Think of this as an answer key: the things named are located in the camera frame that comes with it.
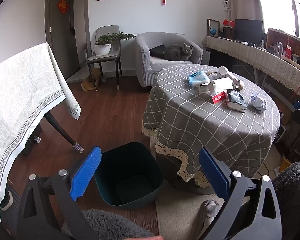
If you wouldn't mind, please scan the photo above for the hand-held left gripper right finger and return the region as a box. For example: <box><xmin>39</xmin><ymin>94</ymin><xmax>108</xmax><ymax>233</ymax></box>
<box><xmin>196</xmin><ymin>147</ymin><xmax>282</xmax><ymax>240</ymax></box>

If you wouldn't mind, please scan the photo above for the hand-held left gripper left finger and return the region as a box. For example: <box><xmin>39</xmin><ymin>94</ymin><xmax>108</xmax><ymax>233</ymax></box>
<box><xmin>16</xmin><ymin>145</ymin><xmax>102</xmax><ymax>240</ymax></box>

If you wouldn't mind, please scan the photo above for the dark green trash bin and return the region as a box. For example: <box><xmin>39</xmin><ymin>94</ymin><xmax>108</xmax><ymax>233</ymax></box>
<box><xmin>94</xmin><ymin>142</ymin><xmax>164</xmax><ymax>208</ymax></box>

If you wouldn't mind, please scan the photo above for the red box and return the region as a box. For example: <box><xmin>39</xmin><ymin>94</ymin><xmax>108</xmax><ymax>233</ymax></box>
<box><xmin>211</xmin><ymin>90</ymin><xmax>229</xmax><ymax>104</ymax></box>

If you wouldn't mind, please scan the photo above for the small box holding dark bag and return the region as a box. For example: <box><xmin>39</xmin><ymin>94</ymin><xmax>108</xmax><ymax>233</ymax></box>
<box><xmin>225</xmin><ymin>89</ymin><xmax>247</xmax><ymax>112</ymax></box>

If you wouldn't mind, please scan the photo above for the paper ball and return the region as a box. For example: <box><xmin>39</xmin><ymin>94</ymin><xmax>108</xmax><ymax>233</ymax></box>
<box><xmin>251</xmin><ymin>93</ymin><xmax>267</xmax><ymax>112</ymax></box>

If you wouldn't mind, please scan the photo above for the blue white plastic bag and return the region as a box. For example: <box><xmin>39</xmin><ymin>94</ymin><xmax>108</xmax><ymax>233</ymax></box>
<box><xmin>188</xmin><ymin>71</ymin><xmax>210</xmax><ymax>88</ymax></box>

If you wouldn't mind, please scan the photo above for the black table leg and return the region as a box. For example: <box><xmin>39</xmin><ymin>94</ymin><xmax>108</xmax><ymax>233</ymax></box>
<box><xmin>44</xmin><ymin>111</ymin><xmax>84</xmax><ymax>154</ymax></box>
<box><xmin>22</xmin><ymin>124</ymin><xmax>43</xmax><ymax>157</ymax></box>

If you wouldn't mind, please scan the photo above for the grey checked tablecloth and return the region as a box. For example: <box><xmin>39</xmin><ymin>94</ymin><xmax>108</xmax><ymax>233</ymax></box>
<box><xmin>142</xmin><ymin>64</ymin><xmax>281</xmax><ymax>188</ymax></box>

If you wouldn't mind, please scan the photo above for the grey fuzzy trouser leg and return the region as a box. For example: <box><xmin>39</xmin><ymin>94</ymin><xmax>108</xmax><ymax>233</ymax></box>
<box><xmin>61</xmin><ymin>209</ymin><xmax>155</xmax><ymax>240</ymax></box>
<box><xmin>245</xmin><ymin>161</ymin><xmax>300</xmax><ymax>240</ymax></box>

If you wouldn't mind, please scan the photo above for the yellow cardboard box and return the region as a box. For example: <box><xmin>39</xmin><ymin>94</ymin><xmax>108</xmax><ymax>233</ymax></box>
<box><xmin>280</xmin><ymin>156</ymin><xmax>293</xmax><ymax>173</ymax></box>

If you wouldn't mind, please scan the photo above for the dark ribbed mat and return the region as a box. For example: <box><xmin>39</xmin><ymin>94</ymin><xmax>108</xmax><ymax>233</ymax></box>
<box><xmin>1</xmin><ymin>184</ymin><xmax>24</xmax><ymax>233</ymax></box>

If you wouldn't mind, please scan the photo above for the white shoe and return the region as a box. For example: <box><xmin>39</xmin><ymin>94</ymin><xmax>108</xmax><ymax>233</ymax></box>
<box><xmin>0</xmin><ymin>191</ymin><xmax>13</xmax><ymax>212</ymax></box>

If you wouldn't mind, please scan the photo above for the flat cardboard box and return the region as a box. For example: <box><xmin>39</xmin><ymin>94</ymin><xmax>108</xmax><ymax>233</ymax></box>
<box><xmin>80</xmin><ymin>67</ymin><xmax>102</xmax><ymax>91</ymax></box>

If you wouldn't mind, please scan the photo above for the white patterned tablecloth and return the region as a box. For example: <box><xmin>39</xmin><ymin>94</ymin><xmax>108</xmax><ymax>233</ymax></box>
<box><xmin>0</xmin><ymin>42</ymin><xmax>81</xmax><ymax>222</ymax></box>

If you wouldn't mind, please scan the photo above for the grey dining chair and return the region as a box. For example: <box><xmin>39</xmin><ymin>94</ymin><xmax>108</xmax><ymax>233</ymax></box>
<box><xmin>86</xmin><ymin>25</ymin><xmax>123</xmax><ymax>92</ymax></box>

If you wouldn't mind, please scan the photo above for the potted plant in white pot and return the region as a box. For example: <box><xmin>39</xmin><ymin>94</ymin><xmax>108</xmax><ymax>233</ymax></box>
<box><xmin>94</xmin><ymin>32</ymin><xmax>136</xmax><ymax>56</ymax></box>

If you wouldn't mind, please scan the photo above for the grey cat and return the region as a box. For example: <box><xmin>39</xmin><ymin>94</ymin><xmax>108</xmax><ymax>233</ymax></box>
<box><xmin>164</xmin><ymin>43</ymin><xmax>193</xmax><ymax>62</ymax></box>

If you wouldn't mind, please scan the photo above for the grey armchair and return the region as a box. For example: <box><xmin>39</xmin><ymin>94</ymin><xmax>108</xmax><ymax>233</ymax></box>
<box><xmin>135</xmin><ymin>32</ymin><xmax>204</xmax><ymax>87</ymax></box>

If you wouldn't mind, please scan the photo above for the brown door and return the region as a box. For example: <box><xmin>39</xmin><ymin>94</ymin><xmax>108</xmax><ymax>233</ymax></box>
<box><xmin>45</xmin><ymin>0</ymin><xmax>78</xmax><ymax>79</ymax></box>

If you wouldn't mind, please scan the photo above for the black bag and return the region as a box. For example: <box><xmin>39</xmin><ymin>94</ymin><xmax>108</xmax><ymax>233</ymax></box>
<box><xmin>149</xmin><ymin>44</ymin><xmax>167</xmax><ymax>58</ymax></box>

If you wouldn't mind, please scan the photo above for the black monitor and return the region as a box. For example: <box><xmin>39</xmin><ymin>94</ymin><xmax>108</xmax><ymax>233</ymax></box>
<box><xmin>234</xmin><ymin>19</ymin><xmax>263</xmax><ymax>42</ymax></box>

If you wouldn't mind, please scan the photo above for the wooden desk shelf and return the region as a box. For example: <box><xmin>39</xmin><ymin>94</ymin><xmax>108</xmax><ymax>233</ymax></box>
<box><xmin>267</xmin><ymin>27</ymin><xmax>300</xmax><ymax>67</ymax></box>

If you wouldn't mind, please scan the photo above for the framed picture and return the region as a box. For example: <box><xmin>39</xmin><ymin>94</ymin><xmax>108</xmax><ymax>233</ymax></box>
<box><xmin>207</xmin><ymin>18</ymin><xmax>221</xmax><ymax>38</ymax></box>

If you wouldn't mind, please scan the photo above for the red door ornament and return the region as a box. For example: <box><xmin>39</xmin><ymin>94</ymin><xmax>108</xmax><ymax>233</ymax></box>
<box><xmin>56</xmin><ymin>0</ymin><xmax>68</xmax><ymax>14</ymax></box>

